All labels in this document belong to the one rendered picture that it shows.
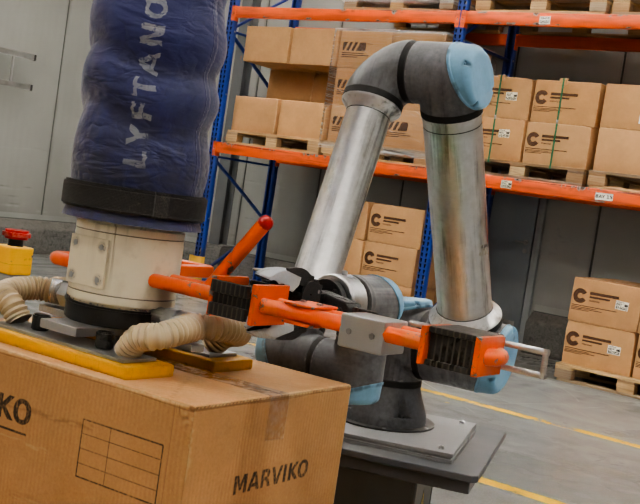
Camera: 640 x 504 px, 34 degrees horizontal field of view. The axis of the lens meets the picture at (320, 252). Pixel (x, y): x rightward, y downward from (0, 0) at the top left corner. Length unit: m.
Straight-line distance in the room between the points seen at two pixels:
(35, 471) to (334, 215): 0.69
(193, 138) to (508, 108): 7.82
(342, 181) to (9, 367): 0.68
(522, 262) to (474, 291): 8.41
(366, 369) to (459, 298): 0.41
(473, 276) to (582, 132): 6.99
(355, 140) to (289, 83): 9.33
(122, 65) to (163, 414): 0.53
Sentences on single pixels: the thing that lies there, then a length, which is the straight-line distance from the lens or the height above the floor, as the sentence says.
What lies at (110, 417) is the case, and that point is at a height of 0.90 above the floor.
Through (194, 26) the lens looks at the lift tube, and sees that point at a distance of 1.62.
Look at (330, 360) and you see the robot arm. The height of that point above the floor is 0.97.
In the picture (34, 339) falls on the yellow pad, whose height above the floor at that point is 0.96.
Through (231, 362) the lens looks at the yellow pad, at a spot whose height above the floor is 0.96.
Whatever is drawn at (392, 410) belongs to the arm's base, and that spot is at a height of 0.81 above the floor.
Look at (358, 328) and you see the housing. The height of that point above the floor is 1.07.
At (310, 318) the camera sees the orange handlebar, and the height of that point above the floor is 1.07.
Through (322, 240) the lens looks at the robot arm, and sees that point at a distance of 1.88.
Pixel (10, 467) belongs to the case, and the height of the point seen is 0.78.
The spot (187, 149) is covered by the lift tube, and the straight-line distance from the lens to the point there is 1.62.
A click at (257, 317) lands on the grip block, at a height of 1.06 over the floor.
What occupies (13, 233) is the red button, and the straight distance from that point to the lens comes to 2.71.
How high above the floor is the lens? 1.24
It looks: 3 degrees down
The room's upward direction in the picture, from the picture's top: 8 degrees clockwise
